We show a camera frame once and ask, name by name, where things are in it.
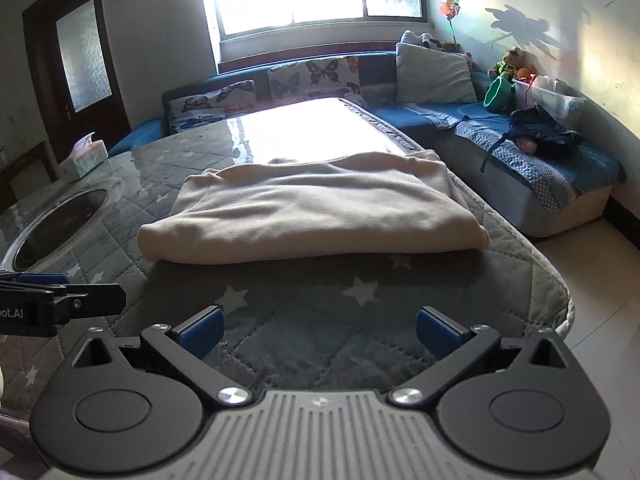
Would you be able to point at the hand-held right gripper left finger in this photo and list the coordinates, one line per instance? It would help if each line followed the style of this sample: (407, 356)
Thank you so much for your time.
(202, 334)

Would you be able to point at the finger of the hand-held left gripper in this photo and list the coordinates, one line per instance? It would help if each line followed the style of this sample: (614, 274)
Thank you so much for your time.
(95, 301)
(42, 279)

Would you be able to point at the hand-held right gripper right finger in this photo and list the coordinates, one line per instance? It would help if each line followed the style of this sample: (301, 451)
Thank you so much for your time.
(440, 334)

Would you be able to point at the cream sweater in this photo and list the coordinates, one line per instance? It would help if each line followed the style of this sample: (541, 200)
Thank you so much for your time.
(310, 210)

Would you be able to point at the round dark table inset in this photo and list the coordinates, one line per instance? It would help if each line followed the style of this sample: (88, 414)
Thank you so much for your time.
(55, 225)

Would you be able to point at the dark wooden furniture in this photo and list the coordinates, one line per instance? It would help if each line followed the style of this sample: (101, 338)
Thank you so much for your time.
(25, 175)

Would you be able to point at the grey quilted star table cover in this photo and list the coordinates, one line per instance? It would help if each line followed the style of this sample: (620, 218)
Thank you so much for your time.
(310, 300)

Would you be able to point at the tissue box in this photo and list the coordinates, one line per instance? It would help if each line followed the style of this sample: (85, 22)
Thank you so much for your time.
(82, 162)

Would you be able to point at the blue patterned sofa cover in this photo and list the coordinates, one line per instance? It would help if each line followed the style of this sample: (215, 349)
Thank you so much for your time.
(500, 150)

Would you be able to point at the dark wooden door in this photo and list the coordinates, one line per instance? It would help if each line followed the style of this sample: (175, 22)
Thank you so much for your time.
(50, 85)

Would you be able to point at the butterfly print cushion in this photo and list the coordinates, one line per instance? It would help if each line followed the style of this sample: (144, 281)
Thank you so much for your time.
(315, 77)
(210, 105)

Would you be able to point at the dark blue clothing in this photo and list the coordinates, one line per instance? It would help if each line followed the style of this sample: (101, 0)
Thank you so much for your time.
(540, 127)

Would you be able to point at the green bowl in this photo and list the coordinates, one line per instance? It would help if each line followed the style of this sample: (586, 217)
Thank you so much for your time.
(497, 94)

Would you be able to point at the grey pillow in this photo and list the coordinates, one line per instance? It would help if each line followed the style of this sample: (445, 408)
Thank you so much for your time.
(435, 75)

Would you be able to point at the clear plastic storage box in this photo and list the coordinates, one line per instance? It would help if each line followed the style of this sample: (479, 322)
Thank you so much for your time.
(550, 97)

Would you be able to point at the blue sofa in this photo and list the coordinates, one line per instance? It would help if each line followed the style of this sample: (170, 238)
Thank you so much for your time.
(380, 67)

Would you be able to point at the orange toy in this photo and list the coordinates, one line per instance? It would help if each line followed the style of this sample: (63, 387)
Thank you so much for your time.
(526, 74)

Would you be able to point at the plush bear toy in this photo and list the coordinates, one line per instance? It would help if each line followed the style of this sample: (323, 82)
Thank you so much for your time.
(510, 62)

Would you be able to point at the black and white plush toy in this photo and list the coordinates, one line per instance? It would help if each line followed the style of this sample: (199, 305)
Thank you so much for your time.
(422, 40)

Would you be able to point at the colourful pinwheel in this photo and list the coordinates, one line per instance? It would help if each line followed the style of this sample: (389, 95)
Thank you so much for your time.
(450, 10)

